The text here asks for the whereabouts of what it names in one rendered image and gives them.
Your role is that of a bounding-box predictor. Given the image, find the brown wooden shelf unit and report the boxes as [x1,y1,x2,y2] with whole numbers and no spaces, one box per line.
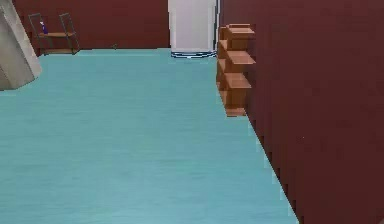
[215,23,257,118]

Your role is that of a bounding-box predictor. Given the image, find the dark metal frame shelf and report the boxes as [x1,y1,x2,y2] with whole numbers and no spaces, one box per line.
[27,12,81,57]

